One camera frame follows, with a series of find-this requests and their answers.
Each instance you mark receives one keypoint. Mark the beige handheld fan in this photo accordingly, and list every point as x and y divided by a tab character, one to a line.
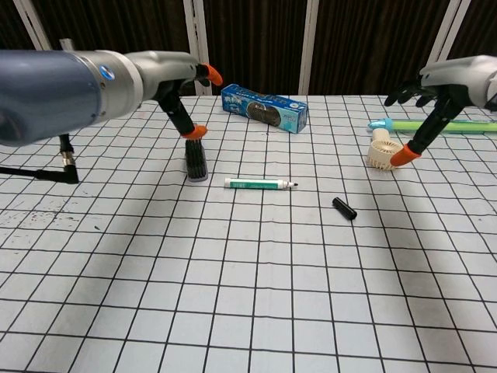
382	153

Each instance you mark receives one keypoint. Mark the white green marker body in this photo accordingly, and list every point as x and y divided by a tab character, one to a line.
256	183

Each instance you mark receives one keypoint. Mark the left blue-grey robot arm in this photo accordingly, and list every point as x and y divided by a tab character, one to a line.
50	93

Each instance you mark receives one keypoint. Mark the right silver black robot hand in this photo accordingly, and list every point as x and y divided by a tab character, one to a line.
458	75

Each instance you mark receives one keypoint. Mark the white screen frame post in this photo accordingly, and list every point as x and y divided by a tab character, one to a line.
448	31
197	31
35	27
312	46

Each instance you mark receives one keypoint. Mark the white black checkered tablecloth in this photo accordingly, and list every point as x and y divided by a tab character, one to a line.
248	272

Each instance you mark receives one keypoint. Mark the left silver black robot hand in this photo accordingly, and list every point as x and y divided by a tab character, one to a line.
163	68

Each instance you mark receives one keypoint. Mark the grey brush black bristles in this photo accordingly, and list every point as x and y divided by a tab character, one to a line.
196	163

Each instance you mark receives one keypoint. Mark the black marker cap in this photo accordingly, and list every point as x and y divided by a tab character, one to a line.
345	209

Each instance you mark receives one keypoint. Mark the green blue water pump toy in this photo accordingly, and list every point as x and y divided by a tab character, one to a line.
466	126

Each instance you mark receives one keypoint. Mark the blue cookie box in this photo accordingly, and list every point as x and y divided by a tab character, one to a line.
264	109

